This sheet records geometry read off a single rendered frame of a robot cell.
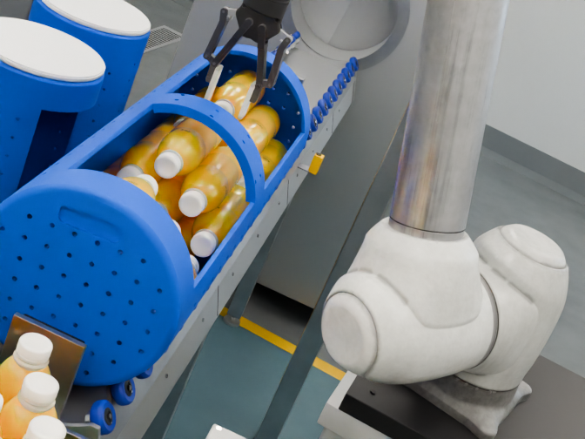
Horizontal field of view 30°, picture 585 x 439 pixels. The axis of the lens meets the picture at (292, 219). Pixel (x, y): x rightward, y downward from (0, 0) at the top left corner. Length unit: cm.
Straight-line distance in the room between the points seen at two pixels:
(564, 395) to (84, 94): 112
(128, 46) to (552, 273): 139
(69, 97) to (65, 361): 93
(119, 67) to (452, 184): 140
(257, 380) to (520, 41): 346
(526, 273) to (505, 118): 499
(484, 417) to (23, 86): 113
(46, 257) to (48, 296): 5
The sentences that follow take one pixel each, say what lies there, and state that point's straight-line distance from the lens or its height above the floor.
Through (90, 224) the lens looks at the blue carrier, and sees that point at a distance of 139.
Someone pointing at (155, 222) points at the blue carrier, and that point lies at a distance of 138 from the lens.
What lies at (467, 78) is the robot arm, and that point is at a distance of 136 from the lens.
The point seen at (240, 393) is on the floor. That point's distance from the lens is 336.
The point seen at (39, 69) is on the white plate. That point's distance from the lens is 222.
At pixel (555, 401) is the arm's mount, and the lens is 179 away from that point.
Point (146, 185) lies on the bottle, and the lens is 153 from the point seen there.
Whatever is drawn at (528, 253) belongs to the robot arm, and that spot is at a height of 131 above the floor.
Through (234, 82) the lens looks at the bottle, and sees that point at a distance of 205.
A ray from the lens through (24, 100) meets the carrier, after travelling 224.
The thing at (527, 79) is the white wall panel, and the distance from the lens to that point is 643.
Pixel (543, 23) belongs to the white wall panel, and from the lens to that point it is 638.
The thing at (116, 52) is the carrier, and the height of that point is 98.
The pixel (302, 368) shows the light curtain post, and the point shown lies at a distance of 304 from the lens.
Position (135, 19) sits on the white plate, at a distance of 272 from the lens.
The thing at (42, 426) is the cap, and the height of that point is 111.
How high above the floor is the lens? 183
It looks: 24 degrees down
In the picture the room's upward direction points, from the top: 23 degrees clockwise
